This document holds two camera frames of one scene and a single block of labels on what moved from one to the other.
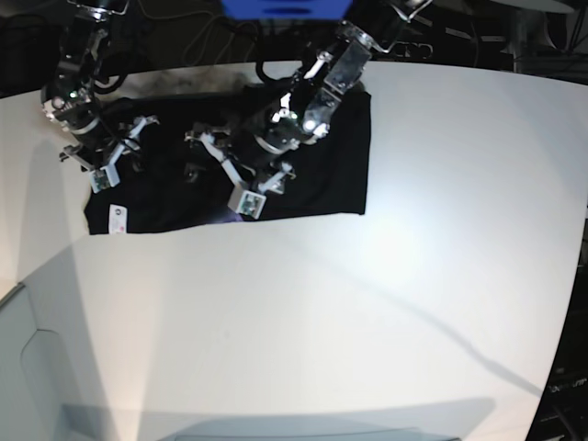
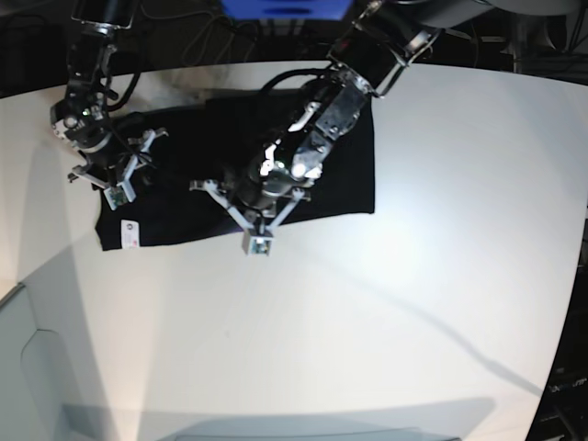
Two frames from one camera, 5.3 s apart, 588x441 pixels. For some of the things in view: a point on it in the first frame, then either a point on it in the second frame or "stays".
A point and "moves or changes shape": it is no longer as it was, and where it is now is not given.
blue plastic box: x=288 y=9 stays
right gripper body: x=251 y=152 -> x=258 y=202
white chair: x=50 y=388 stays
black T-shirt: x=175 y=180 moves or changes shape
